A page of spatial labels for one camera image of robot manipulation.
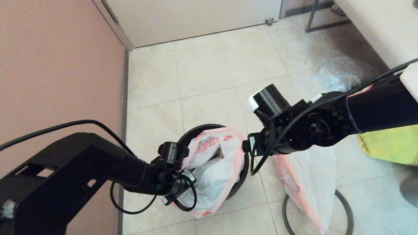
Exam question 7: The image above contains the crumpled clear plastic bag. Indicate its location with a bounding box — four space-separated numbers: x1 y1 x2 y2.
308 47 381 97

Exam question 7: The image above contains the white door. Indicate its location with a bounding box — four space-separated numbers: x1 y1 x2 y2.
98 0 299 52

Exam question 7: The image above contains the black round trash bin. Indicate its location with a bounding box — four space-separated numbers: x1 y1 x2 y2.
175 119 255 206

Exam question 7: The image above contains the yellow shopping bag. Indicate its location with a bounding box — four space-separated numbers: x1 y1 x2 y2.
357 124 418 178

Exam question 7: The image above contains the white red plastic bag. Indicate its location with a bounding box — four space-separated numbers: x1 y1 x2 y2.
162 124 255 222

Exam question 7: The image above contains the black metal table frame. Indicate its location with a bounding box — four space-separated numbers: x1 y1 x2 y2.
301 0 351 33

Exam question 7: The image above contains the used translucent trash bag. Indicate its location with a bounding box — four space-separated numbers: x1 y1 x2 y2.
275 144 347 235

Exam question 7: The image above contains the black left wrist motor cylinder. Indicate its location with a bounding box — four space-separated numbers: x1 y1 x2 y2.
156 139 192 167

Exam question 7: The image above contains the black bin ring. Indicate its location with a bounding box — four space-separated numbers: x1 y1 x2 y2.
279 185 356 235

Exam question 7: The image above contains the grey door frame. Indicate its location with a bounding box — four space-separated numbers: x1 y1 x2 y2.
86 0 307 56

